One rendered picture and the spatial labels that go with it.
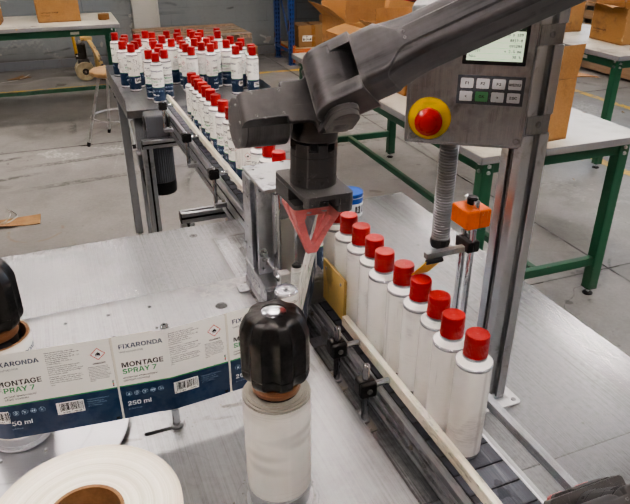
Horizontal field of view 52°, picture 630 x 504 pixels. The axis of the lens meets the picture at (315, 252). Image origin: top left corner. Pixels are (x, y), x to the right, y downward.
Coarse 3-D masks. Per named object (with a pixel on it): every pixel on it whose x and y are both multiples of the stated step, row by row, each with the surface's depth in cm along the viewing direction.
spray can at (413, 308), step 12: (420, 276) 99; (420, 288) 97; (408, 300) 100; (420, 300) 98; (408, 312) 99; (420, 312) 98; (408, 324) 100; (408, 336) 101; (408, 348) 102; (408, 360) 103; (408, 372) 104; (408, 384) 105
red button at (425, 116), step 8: (424, 112) 88; (432, 112) 87; (416, 120) 88; (424, 120) 88; (432, 120) 88; (440, 120) 88; (416, 128) 89; (424, 128) 88; (432, 128) 88; (440, 128) 88
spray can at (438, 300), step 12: (432, 300) 93; (444, 300) 93; (432, 312) 94; (420, 324) 96; (432, 324) 94; (420, 336) 97; (432, 336) 95; (420, 348) 97; (420, 360) 98; (420, 372) 99; (420, 384) 100; (420, 396) 101
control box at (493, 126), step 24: (432, 0) 88; (528, 48) 84; (432, 72) 88; (456, 72) 87; (480, 72) 86; (504, 72) 86; (528, 72) 85; (408, 96) 90; (432, 96) 89; (528, 96) 86; (408, 120) 91; (456, 120) 90; (480, 120) 89; (504, 120) 88; (456, 144) 92; (480, 144) 91; (504, 144) 90
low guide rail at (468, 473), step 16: (352, 336) 117; (368, 352) 111; (384, 368) 106; (400, 384) 102; (416, 400) 99; (416, 416) 98; (432, 432) 94; (448, 448) 90; (464, 464) 88; (480, 480) 85; (480, 496) 84; (496, 496) 83
